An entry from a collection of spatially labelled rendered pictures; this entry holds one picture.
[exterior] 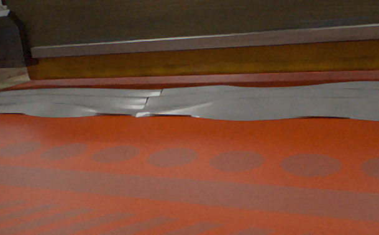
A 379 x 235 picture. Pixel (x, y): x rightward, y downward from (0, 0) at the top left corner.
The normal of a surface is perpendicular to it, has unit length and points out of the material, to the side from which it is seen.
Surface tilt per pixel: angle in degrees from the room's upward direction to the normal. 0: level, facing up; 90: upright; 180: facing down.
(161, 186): 0
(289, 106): 37
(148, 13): 90
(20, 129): 0
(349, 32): 90
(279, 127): 0
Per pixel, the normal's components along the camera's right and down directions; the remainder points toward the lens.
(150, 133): -0.10, -0.96
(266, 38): -0.37, 0.29
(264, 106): -0.27, -0.55
